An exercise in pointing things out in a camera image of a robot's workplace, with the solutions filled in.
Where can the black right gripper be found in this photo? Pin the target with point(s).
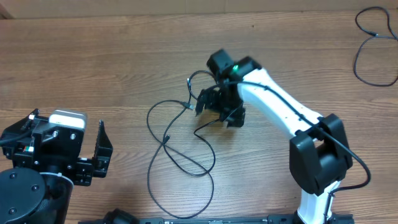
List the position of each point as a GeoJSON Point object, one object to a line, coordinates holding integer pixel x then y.
{"type": "Point", "coordinates": [237, 116]}

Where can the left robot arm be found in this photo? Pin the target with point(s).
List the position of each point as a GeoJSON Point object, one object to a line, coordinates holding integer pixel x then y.
{"type": "Point", "coordinates": [28, 196]}

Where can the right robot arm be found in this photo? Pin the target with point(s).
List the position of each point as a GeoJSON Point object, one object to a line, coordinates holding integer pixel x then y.
{"type": "Point", "coordinates": [318, 147]}

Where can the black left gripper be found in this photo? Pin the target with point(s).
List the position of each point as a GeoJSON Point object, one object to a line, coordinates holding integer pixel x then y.
{"type": "Point", "coordinates": [98, 165]}

